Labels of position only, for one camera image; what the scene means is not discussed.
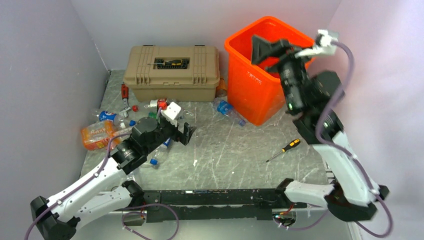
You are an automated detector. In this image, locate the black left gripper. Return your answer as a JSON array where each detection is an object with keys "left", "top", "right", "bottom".
[{"left": 143, "top": 105, "right": 196, "bottom": 155}]

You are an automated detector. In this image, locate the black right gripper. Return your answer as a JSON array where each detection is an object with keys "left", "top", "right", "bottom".
[{"left": 249, "top": 34, "right": 318, "bottom": 111}]

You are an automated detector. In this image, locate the blue label bottle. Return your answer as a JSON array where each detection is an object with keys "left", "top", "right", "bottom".
[{"left": 213, "top": 97, "right": 247, "bottom": 127}]

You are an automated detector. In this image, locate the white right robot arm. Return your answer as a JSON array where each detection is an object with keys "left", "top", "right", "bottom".
[{"left": 251, "top": 30, "right": 389, "bottom": 222}]

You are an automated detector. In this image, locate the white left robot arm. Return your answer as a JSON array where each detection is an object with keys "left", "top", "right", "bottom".
[{"left": 24, "top": 116, "right": 195, "bottom": 240}]

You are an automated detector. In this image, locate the orange plastic bin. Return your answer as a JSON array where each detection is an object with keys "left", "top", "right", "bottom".
[{"left": 224, "top": 16, "right": 314, "bottom": 126}]

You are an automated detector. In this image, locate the red label clear bottle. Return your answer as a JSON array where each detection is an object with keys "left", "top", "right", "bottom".
[{"left": 143, "top": 98, "right": 177, "bottom": 109}]

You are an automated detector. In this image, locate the tan plastic toolbox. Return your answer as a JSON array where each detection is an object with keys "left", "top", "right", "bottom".
[{"left": 123, "top": 45, "right": 221, "bottom": 102}]

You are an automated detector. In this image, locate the orange bottle behind toolbox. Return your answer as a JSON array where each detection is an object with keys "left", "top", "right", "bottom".
[{"left": 215, "top": 77, "right": 228, "bottom": 98}]

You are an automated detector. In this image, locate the black yellow screwdriver on toolbox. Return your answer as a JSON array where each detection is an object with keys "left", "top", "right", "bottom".
[{"left": 153, "top": 59, "right": 183, "bottom": 66}]

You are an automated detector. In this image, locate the pepsi bottle far left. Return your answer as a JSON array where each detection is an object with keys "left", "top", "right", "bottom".
[{"left": 90, "top": 109, "right": 137, "bottom": 129}]

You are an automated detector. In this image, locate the crushed orange label bottle left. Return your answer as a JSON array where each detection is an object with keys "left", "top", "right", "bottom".
[{"left": 80, "top": 120, "right": 117, "bottom": 151}]

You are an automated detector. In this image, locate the yellow black screwdriver on table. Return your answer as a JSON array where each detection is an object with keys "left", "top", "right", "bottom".
[{"left": 265, "top": 138, "right": 301, "bottom": 163}]

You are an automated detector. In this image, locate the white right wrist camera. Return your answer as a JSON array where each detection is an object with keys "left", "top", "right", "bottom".
[{"left": 294, "top": 29, "right": 339, "bottom": 58}]

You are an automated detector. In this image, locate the red handled tool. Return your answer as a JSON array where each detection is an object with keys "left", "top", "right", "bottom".
[{"left": 119, "top": 83, "right": 131, "bottom": 118}]

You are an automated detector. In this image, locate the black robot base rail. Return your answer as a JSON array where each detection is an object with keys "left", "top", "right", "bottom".
[{"left": 125, "top": 188, "right": 307, "bottom": 223}]

